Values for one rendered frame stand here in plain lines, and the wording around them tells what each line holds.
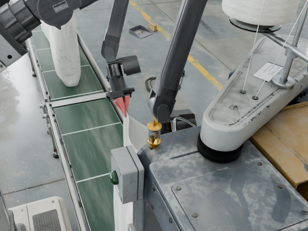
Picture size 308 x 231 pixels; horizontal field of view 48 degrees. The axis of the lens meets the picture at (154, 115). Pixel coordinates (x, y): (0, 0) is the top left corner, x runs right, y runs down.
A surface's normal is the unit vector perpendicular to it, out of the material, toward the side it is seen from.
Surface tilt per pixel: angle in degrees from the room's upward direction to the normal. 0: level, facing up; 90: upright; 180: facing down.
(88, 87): 0
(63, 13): 76
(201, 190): 0
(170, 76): 68
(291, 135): 0
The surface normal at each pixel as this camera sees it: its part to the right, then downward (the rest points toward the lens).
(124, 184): 0.38, 0.57
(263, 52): 0.04, -0.80
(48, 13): 0.25, 0.37
